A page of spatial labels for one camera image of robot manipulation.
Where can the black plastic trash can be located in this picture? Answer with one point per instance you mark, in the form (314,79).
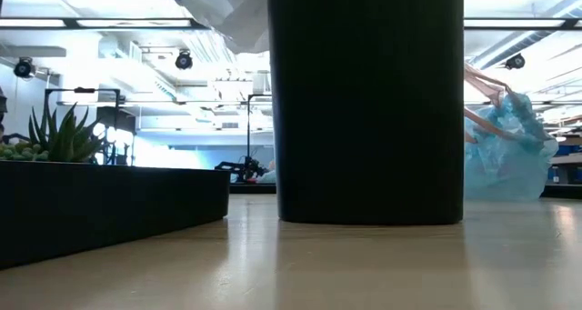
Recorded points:
(364,105)

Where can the white plastic trash bag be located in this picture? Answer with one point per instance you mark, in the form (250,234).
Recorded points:
(227,10)

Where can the black shallow tray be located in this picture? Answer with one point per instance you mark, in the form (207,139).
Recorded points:
(113,210)

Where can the blue plastic trash bag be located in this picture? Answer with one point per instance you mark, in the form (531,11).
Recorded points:
(504,160)

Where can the black background robot arm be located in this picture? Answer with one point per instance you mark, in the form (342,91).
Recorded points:
(241,168)

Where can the person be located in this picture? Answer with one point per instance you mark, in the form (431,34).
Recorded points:
(268,177)

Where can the thin black pole stand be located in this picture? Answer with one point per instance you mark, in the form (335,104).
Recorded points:
(248,128)

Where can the black ceiling spotlight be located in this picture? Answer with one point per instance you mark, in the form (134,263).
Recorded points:
(183,61)
(514,62)
(23,69)

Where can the green artificial succulent plant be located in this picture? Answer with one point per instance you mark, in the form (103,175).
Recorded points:
(68,137)

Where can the shelf with blue bins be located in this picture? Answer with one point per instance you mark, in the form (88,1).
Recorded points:
(566,160)

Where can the black aluminium table frame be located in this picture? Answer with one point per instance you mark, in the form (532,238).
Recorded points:
(250,188)

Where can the black stand frame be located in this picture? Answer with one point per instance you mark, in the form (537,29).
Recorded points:
(84,90)

